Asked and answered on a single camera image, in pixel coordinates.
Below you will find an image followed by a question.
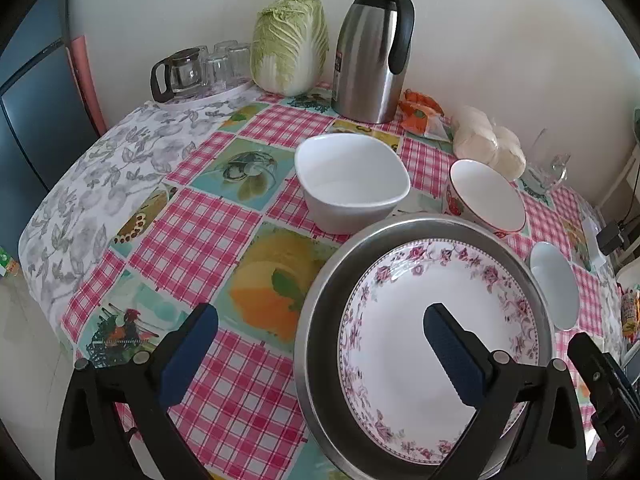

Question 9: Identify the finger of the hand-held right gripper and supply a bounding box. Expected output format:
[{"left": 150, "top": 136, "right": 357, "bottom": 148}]
[
  {"left": 602, "top": 352, "right": 640, "bottom": 413},
  {"left": 567, "top": 332, "right": 621, "bottom": 421}
]

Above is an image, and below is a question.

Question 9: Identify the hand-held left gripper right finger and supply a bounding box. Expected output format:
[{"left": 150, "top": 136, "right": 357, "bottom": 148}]
[{"left": 423, "top": 303, "right": 588, "bottom": 480}]

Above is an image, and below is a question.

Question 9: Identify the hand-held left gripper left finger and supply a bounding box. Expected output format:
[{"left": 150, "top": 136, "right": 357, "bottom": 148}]
[{"left": 55, "top": 302, "right": 219, "bottom": 480}]

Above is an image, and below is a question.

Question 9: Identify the round pink floral plate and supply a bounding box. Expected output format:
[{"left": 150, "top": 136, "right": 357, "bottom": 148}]
[{"left": 337, "top": 240, "right": 543, "bottom": 466}]

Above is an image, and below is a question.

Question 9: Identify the small white flower bowl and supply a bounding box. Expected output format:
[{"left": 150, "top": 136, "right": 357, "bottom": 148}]
[{"left": 529, "top": 241, "right": 581, "bottom": 332}]

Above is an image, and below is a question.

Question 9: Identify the large stainless steel plate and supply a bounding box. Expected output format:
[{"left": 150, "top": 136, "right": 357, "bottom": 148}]
[{"left": 294, "top": 212, "right": 556, "bottom": 480}]

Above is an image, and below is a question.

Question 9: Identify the strawberry print bowl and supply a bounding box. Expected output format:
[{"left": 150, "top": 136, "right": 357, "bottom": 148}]
[{"left": 446, "top": 159, "right": 527, "bottom": 235}]

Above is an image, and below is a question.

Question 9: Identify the white square bowl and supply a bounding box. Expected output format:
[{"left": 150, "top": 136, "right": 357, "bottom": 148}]
[{"left": 294, "top": 133, "right": 412, "bottom": 235}]

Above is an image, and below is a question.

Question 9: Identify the yellow candy packet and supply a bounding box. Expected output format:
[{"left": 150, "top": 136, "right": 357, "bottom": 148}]
[{"left": 620, "top": 285, "right": 640, "bottom": 336}]

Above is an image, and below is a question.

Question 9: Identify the pink checked tablecloth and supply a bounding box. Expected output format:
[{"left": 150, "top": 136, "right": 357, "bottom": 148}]
[{"left": 60, "top": 82, "right": 621, "bottom": 480}]

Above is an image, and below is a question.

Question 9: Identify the white power strip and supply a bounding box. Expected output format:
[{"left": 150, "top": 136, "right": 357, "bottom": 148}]
[{"left": 582, "top": 215, "right": 608, "bottom": 273}]

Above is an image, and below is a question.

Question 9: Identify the black power adapter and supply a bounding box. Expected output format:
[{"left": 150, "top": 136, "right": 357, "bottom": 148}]
[{"left": 599, "top": 222, "right": 631, "bottom": 256}]

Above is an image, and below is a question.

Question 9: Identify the green box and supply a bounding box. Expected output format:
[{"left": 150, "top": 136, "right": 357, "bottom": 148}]
[{"left": 0, "top": 245, "right": 21, "bottom": 278}]

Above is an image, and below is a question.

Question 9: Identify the clear glass mug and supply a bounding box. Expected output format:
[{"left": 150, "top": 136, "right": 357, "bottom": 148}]
[{"left": 522, "top": 127, "right": 572, "bottom": 191}]

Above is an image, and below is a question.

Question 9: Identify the bag of white steamed buns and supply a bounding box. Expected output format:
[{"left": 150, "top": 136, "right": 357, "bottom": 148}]
[{"left": 452, "top": 105, "right": 527, "bottom": 181}]

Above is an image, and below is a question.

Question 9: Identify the orange snack packet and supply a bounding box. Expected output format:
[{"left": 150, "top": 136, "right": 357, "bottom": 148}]
[{"left": 399, "top": 89, "right": 451, "bottom": 141}]

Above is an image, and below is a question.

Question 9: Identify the white round tray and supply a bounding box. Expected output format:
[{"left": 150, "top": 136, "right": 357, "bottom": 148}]
[{"left": 160, "top": 80, "right": 260, "bottom": 112}]

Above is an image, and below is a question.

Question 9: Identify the blue cabinet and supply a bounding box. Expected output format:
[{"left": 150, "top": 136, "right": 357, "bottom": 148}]
[{"left": 0, "top": 0, "right": 101, "bottom": 211}]

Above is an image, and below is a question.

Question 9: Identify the pink board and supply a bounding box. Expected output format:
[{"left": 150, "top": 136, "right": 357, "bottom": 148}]
[{"left": 67, "top": 35, "right": 108, "bottom": 136}]

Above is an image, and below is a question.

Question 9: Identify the stainless steel thermos jug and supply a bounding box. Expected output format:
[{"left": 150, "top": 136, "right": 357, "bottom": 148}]
[{"left": 330, "top": 0, "right": 416, "bottom": 125}]

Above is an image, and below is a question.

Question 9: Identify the napa cabbage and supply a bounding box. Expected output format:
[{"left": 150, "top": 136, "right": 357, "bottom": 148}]
[{"left": 250, "top": 0, "right": 330, "bottom": 97}]

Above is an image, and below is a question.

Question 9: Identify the glass teapot black handle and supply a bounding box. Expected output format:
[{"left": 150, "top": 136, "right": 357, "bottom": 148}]
[{"left": 151, "top": 47, "right": 210, "bottom": 103}]

